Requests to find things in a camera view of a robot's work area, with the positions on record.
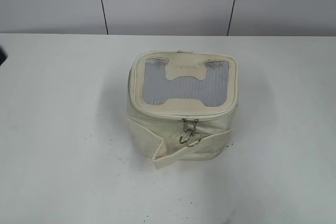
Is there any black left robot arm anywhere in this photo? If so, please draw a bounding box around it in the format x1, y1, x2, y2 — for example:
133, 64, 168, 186
0, 46, 8, 66

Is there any metal zipper pull ring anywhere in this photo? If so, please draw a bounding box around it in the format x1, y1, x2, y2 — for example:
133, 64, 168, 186
186, 119, 203, 147
178, 119, 193, 144

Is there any cream zippered bag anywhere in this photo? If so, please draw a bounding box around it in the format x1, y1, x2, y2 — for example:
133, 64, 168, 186
127, 51, 238, 169

